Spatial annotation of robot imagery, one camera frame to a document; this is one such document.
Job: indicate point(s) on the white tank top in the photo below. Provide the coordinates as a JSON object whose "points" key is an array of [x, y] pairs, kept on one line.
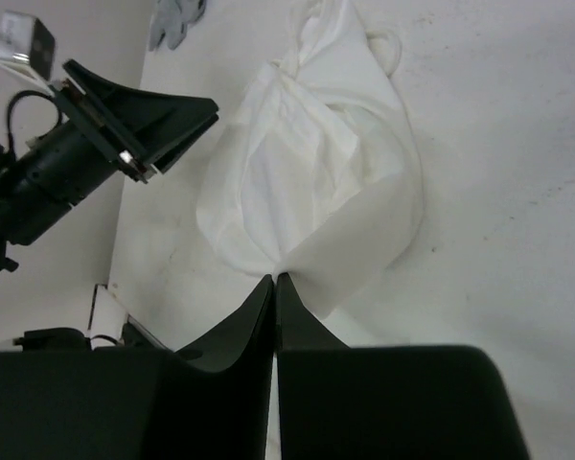
{"points": [[317, 174]]}

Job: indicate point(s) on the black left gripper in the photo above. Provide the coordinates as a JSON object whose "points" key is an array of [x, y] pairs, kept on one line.
{"points": [[81, 151]]}

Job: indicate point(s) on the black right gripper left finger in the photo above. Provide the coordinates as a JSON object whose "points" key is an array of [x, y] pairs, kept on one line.
{"points": [[208, 400]]}

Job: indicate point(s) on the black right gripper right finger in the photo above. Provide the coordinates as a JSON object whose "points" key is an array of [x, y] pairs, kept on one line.
{"points": [[399, 402]]}

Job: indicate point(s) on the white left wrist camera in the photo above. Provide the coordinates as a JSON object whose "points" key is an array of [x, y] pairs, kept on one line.
{"points": [[27, 47]]}

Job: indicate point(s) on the grey folded tank top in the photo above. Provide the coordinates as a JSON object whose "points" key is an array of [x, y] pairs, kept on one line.
{"points": [[170, 21]]}

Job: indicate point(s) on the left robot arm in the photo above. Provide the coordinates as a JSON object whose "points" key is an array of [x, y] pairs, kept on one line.
{"points": [[102, 128]]}

